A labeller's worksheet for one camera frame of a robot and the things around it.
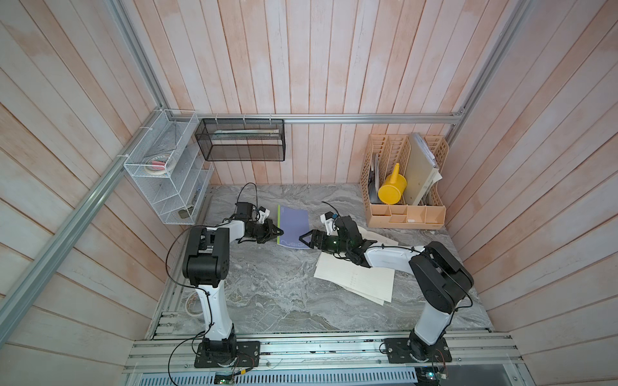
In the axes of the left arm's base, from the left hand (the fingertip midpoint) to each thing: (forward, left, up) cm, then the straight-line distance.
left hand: (283, 233), depth 98 cm
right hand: (-7, -9, +6) cm, 13 cm away
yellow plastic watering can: (+13, -45, +14) cm, 49 cm away
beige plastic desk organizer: (+11, -64, +1) cm, 65 cm away
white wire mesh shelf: (-2, +32, +25) cm, 41 cm away
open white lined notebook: (-21, -30, +27) cm, 46 cm away
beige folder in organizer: (+17, -56, +21) cm, 62 cm away
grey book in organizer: (+16, -38, +14) cm, 43 cm away
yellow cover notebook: (-20, -36, -4) cm, 41 cm away
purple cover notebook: (+9, -5, -5) cm, 11 cm away
